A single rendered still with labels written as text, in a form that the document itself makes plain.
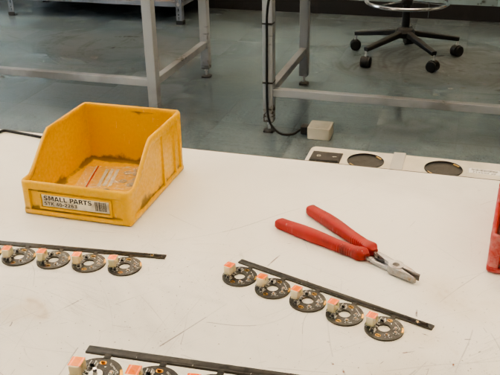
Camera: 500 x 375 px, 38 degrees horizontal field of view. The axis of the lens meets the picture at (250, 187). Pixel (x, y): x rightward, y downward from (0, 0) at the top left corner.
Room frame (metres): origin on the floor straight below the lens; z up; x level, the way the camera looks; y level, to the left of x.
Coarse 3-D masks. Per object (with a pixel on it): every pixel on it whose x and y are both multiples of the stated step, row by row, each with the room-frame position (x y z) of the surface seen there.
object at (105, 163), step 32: (64, 128) 0.62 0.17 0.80; (96, 128) 0.65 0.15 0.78; (128, 128) 0.64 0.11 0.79; (160, 128) 0.59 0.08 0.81; (64, 160) 0.61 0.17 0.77; (96, 160) 0.65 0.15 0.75; (128, 160) 0.64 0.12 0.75; (160, 160) 0.58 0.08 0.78; (32, 192) 0.54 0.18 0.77; (64, 192) 0.53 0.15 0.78; (96, 192) 0.53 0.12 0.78; (128, 192) 0.52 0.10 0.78; (160, 192) 0.57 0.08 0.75; (128, 224) 0.52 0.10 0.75
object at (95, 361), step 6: (90, 360) 0.28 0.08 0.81; (96, 360) 0.28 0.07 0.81; (102, 360) 0.28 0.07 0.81; (108, 360) 0.28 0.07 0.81; (114, 360) 0.28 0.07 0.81; (90, 366) 0.27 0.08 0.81; (96, 366) 0.27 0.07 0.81; (102, 366) 0.27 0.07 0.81; (108, 366) 0.27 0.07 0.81; (114, 366) 0.27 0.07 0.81; (120, 366) 0.27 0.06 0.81; (84, 372) 0.27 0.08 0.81; (108, 372) 0.27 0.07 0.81; (114, 372) 0.27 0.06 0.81; (120, 372) 0.27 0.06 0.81
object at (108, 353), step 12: (96, 348) 0.29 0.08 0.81; (108, 348) 0.28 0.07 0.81; (144, 360) 0.28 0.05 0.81; (156, 360) 0.28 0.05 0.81; (168, 360) 0.28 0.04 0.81; (180, 360) 0.28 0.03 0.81; (192, 360) 0.27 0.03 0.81; (228, 372) 0.27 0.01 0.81; (240, 372) 0.27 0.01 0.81; (252, 372) 0.27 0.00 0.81; (264, 372) 0.27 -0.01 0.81; (276, 372) 0.27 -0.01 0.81
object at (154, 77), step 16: (144, 0) 2.74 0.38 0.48; (144, 16) 2.75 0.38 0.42; (208, 16) 3.34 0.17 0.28; (144, 32) 2.75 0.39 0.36; (208, 32) 3.33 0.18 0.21; (144, 48) 2.75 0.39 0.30; (192, 48) 3.20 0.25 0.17; (208, 48) 3.32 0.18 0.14; (176, 64) 2.96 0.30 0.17; (208, 64) 3.31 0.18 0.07; (80, 80) 2.84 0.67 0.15; (96, 80) 2.82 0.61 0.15; (112, 80) 2.80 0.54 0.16; (128, 80) 2.78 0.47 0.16; (144, 80) 2.76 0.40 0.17; (160, 80) 2.79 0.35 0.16; (160, 96) 2.77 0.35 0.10
